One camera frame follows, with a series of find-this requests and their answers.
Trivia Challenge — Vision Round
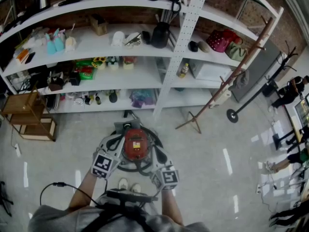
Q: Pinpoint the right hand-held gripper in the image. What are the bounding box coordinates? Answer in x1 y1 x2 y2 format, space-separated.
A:
150 146 180 191

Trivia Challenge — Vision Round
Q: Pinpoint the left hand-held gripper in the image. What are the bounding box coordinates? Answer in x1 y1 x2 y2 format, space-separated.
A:
91 134 125 180

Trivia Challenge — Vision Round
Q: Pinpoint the person's left forearm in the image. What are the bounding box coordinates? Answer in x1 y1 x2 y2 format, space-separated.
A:
69 173 99 209

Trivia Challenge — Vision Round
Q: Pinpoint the person's right forearm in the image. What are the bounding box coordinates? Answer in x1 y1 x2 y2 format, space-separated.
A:
159 189 184 226

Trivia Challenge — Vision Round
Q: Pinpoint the grey vacuum floor nozzle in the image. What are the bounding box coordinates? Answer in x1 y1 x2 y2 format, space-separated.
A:
113 121 140 136

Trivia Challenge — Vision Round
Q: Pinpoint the red canister vacuum cleaner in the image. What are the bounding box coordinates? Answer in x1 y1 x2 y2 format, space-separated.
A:
110 127 165 176

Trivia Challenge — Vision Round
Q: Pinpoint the metal vacuum wand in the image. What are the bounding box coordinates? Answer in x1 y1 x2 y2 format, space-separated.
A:
123 109 140 125

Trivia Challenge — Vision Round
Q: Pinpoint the black chest-mounted box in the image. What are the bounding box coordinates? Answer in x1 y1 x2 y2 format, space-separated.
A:
106 188 159 203

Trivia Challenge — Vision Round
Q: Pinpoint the white plastic bottle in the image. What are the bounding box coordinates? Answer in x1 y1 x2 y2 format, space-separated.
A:
117 88 128 103

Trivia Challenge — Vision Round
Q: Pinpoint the brown coat rack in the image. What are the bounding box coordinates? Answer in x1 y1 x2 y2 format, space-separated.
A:
175 16 275 134

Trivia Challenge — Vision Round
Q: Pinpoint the purple foil bundle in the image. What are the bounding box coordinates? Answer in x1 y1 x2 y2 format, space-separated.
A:
129 89 155 109

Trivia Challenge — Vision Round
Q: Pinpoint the stack of thin trays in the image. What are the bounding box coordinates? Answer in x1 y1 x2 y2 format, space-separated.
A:
45 94 60 111

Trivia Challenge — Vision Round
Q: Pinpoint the small black box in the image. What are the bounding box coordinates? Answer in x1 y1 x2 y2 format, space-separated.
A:
69 72 82 87

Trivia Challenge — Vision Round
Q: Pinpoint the green snack packet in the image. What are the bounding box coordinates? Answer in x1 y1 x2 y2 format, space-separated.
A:
74 59 98 81

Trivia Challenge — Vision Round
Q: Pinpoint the white metal shelving unit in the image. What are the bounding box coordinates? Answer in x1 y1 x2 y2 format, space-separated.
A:
0 0 284 117

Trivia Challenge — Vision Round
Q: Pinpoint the blue flower pot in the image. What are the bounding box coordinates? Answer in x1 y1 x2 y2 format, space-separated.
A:
106 56 121 71

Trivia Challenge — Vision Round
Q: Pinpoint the red flower pot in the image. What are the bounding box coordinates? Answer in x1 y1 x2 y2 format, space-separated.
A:
122 56 138 70

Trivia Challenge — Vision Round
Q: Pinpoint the sunflower pot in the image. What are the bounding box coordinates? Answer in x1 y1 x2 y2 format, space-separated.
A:
93 56 107 70

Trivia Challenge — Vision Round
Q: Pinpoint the dark brown cap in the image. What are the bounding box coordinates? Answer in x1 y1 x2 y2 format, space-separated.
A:
47 75 65 92

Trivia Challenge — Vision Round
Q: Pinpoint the black coat stand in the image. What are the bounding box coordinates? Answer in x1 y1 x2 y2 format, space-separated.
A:
226 40 298 124

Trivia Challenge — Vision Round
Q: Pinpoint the white plastic bin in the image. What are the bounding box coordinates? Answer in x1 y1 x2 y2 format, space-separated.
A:
209 88 232 109

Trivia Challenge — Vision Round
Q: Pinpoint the yellow drink bottle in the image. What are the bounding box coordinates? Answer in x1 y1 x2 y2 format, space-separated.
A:
178 62 191 79

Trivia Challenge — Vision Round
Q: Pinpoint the person's grey shirt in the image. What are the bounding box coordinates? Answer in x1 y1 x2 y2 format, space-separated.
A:
28 193 211 232

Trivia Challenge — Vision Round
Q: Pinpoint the wooden step stool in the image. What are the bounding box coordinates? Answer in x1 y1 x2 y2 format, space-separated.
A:
1 87 58 142

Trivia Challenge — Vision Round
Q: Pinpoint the cream soft toy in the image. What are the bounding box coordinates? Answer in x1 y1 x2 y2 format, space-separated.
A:
64 36 78 53

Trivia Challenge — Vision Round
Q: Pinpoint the grey hat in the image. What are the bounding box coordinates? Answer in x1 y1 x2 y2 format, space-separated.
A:
228 69 251 91

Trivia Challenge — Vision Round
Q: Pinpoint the black pouch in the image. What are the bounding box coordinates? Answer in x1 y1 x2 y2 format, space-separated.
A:
141 30 152 45

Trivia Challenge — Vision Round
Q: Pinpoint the teal spray bottle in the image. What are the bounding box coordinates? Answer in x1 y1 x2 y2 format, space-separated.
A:
53 28 65 52
45 32 56 55

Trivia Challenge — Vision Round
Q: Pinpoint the black jar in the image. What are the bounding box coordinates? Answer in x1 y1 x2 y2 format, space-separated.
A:
151 21 171 49

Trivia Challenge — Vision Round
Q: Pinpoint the cardboard box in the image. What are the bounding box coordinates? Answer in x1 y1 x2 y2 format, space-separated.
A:
89 14 109 37

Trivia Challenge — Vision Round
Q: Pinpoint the olive oval case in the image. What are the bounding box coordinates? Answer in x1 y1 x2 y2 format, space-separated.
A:
197 41 211 55

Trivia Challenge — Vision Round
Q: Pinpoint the black phone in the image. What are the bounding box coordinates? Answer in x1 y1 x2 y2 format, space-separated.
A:
24 51 36 65

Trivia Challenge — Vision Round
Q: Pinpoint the grey refrigerator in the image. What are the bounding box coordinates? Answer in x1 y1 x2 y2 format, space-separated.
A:
233 41 283 103

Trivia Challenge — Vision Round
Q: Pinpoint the orange and white box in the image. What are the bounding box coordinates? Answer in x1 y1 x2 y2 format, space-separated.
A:
15 48 30 65

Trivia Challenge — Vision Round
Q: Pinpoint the black waste bin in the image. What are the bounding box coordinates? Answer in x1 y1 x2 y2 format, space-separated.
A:
262 80 278 98

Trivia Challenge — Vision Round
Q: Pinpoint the green handbag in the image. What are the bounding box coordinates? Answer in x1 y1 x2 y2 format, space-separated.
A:
225 41 249 62

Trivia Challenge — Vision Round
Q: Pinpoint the maroon dotted bag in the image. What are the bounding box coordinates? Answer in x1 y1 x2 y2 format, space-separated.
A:
206 29 230 53

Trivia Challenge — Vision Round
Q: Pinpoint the clear plastic bag bundle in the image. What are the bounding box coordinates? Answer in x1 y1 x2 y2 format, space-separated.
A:
23 27 50 50

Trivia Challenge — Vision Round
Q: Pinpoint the red bag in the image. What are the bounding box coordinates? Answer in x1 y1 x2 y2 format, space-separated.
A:
223 29 244 45

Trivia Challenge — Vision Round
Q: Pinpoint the black cable with plug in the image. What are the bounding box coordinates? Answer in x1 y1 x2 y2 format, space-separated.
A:
40 182 99 206

